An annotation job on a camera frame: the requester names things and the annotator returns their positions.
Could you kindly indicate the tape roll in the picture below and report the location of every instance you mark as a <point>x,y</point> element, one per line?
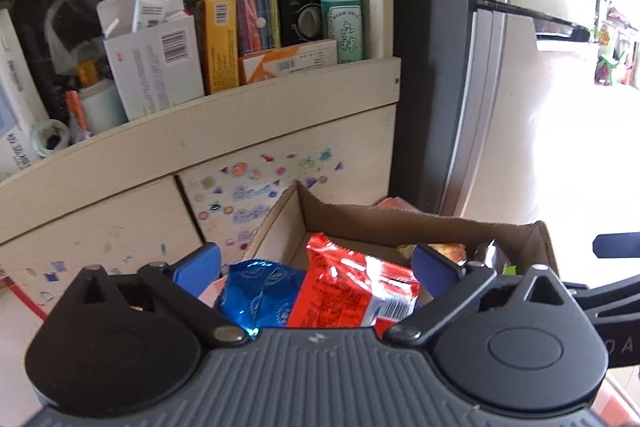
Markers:
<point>50,137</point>

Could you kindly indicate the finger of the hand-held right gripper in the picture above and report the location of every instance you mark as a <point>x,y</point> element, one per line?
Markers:
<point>617,246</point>

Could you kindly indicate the dark door frame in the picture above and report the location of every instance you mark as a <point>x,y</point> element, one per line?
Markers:
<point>425,57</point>

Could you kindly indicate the white plastic bottle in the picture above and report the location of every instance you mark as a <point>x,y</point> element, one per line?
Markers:
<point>102,107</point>

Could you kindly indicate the orange white flat box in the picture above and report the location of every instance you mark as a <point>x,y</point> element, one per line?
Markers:
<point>290,62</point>

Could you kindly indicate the black window bar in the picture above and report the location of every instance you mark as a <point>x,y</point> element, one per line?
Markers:
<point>525,13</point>

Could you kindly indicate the crumpled clear bag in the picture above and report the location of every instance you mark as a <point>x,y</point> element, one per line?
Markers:
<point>70,27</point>

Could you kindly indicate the printed cardboard box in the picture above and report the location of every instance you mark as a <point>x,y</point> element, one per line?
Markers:
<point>350,222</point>

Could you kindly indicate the outdoor plants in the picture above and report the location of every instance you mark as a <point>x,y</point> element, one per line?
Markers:
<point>612,57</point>

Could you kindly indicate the red snack packet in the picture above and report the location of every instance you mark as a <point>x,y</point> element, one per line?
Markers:
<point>350,287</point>

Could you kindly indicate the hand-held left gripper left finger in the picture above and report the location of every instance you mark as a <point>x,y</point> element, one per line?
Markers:
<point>197,264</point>

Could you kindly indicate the blue foil snack packet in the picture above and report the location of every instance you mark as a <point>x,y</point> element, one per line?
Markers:
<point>260,292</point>

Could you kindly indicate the orange checkered tablecloth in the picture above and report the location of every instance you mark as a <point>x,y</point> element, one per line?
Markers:
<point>620,402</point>

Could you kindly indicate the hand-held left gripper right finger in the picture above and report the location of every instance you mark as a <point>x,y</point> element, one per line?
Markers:
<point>435,267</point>

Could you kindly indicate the yellow paper box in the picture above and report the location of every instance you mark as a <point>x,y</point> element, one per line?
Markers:
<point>220,47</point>

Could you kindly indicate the orange tube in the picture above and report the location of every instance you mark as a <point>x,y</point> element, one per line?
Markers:
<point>77,112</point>

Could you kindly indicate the coloured pen pack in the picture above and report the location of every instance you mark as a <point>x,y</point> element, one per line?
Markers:
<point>255,7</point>

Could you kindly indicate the pale open paper box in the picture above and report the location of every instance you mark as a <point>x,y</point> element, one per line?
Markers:
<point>155,67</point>

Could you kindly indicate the white blue tissue pack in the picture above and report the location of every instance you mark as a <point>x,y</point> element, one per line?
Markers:
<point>15,107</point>

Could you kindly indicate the pale yellow bread packet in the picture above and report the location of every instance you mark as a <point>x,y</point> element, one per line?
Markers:
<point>445,251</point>

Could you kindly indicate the beige wooden cabinet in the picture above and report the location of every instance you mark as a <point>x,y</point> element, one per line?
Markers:
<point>125,207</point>

